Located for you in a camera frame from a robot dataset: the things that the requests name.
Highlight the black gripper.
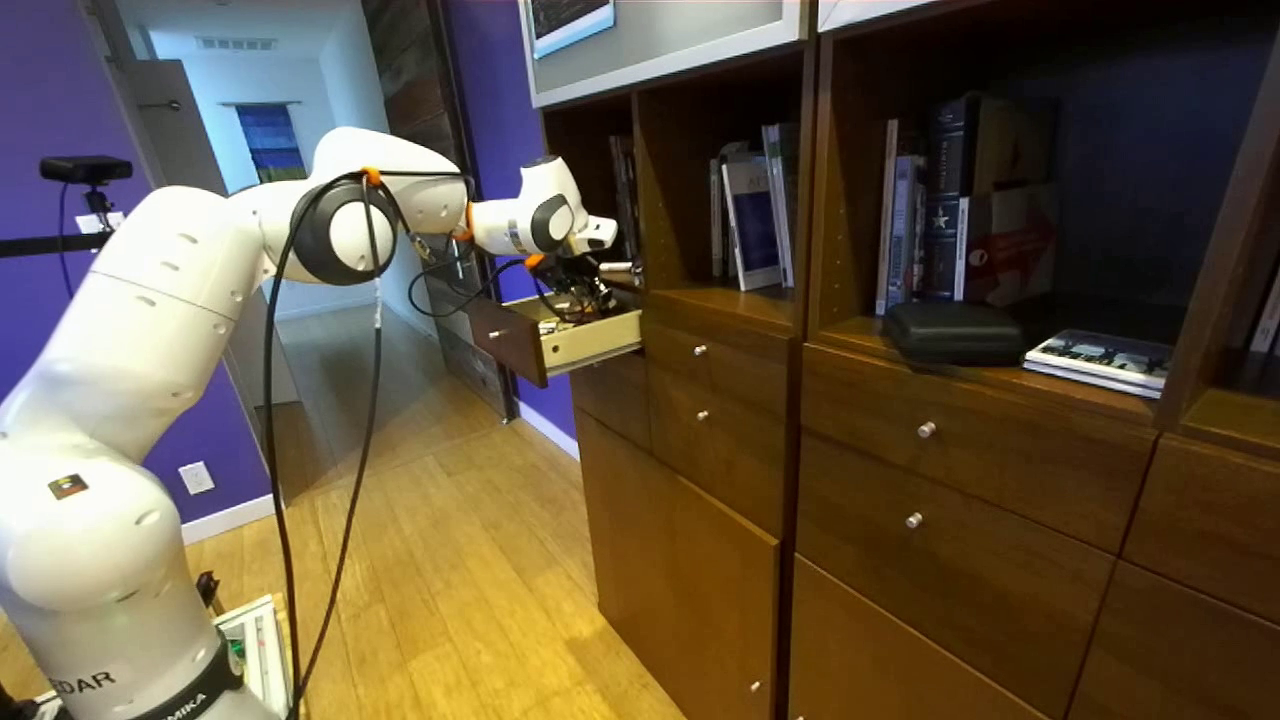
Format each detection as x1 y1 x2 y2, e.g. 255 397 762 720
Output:
535 248 628 327

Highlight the open wooden drawer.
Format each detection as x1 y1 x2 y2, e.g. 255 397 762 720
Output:
465 292 649 391

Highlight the closed wooden drawer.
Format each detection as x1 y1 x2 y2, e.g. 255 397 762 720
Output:
646 309 798 427
1116 421 1280 629
791 427 1122 720
798 338 1165 555
649 366 791 539

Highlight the pale upright book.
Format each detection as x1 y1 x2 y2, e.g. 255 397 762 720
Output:
756 120 805 292

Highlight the brown wooden shelving cabinet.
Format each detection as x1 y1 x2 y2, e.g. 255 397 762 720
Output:
525 0 1280 720

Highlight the wooden cabinet door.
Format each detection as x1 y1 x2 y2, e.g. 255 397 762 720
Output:
784 555 1055 720
573 407 790 720

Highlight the blue edged picture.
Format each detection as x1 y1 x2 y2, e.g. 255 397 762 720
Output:
527 0 619 63

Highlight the tall white book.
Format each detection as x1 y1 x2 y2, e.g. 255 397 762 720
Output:
874 114 904 318

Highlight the blue grey book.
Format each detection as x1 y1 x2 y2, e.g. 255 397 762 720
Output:
887 153 931 317

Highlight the black zip case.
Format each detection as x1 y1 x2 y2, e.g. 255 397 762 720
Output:
879 297 1032 373

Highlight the tall black book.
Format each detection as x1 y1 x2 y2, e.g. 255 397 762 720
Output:
928 91 982 309

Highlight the grey door panel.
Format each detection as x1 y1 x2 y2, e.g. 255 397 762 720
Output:
106 52 233 199

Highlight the white base board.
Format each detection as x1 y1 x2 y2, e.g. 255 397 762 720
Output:
213 590 298 720

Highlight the flat white book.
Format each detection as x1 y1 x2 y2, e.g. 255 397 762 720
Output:
1020 322 1177 405

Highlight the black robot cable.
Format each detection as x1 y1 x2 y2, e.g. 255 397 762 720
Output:
260 168 465 720

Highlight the white picture frame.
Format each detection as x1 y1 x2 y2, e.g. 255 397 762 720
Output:
517 0 813 112

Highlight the dark door frame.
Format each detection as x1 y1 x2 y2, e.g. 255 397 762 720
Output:
358 0 527 425

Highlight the blue wall picture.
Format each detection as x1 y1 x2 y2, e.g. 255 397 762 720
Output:
233 100 311 186

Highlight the white wall outlet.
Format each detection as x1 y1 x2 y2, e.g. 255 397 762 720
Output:
178 457 220 499

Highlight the black camera stand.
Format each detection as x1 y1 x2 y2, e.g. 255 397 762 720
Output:
0 178 134 259

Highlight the black camera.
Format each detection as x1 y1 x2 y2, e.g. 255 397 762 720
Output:
37 153 137 190

